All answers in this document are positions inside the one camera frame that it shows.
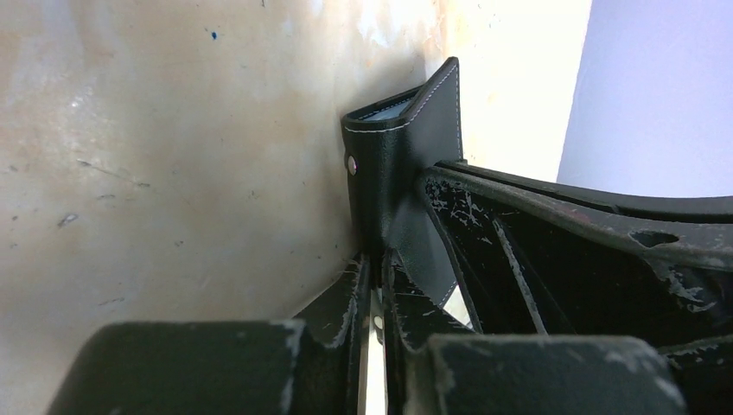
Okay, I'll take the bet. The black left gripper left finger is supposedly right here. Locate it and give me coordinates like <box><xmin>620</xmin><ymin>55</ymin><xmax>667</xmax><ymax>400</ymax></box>
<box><xmin>288</xmin><ymin>254</ymin><xmax>371</xmax><ymax>414</ymax></box>

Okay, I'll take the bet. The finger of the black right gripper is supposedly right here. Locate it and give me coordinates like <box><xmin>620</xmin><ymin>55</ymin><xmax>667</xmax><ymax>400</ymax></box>
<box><xmin>418</xmin><ymin>166</ymin><xmax>732</xmax><ymax>414</ymax></box>
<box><xmin>441</xmin><ymin>161</ymin><xmax>732</xmax><ymax>224</ymax></box>

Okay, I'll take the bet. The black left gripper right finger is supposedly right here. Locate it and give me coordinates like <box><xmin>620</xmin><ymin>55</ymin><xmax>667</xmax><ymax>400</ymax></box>
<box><xmin>381</xmin><ymin>252</ymin><xmax>473</xmax><ymax>414</ymax></box>

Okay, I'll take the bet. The black leather card holder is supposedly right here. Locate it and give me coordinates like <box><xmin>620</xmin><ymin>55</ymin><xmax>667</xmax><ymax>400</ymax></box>
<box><xmin>341</xmin><ymin>57</ymin><xmax>463</xmax><ymax>307</ymax></box>

